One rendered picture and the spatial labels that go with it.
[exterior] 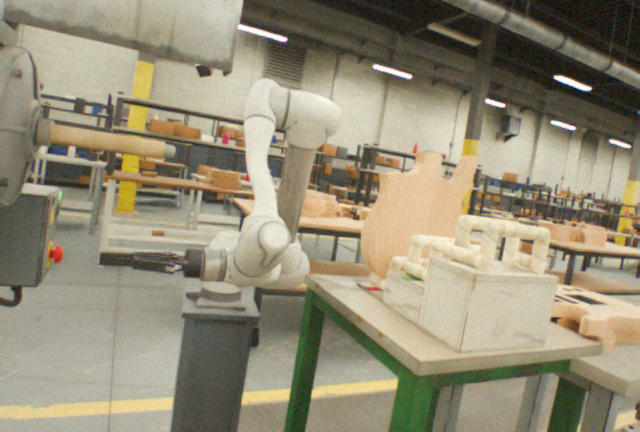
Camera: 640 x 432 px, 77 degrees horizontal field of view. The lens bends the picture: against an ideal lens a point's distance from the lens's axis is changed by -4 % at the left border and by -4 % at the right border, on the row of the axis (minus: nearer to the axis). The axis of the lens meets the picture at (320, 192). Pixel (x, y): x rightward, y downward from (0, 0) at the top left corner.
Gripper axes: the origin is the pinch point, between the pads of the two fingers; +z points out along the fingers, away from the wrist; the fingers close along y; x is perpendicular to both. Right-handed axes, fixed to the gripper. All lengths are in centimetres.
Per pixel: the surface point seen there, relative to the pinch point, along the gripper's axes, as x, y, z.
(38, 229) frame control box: 7.7, -8.4, 15.5
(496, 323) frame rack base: 2, -46, -76
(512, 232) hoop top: 22, -45, -77
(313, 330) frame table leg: -20, 3, -57
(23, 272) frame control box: -1.6, -8.5, 17.5
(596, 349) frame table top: -5, -48, -113
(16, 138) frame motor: 26.9, -34.4, 15.5
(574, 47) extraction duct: 320, 403, -703
